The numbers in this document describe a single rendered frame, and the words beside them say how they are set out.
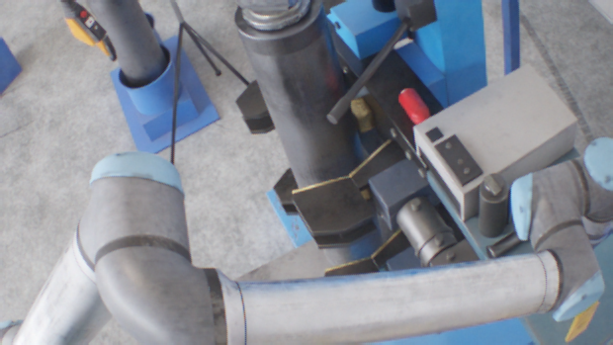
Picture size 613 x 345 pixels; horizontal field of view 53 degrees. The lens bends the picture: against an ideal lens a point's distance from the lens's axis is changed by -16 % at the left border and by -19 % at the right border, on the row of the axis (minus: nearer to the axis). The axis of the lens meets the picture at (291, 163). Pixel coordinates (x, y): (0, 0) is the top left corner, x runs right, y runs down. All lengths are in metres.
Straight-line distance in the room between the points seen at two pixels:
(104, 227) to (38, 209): 2.95
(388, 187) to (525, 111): 0.44
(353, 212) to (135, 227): 1.19
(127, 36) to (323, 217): 1.55
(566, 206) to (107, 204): 0.61
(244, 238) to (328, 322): 2.37
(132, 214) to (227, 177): 2.55
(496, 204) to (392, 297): 0.85
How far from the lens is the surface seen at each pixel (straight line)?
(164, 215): 0.77
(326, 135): 1.94
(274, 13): 1.66
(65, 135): 3.92
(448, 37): 1.94
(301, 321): 0.75
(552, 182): 1.00
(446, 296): 0.81
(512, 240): 1.70
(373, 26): 2.04
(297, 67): 1.72
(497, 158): 1.71
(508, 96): 1.83
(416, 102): 1.90
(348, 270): 2.34
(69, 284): 0.91
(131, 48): 3.20
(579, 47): 3.68
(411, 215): 1.86
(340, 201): 1.91
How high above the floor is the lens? 2.60
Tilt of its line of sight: 53 degrees down
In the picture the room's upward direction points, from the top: 21 degrees counter-clockwise
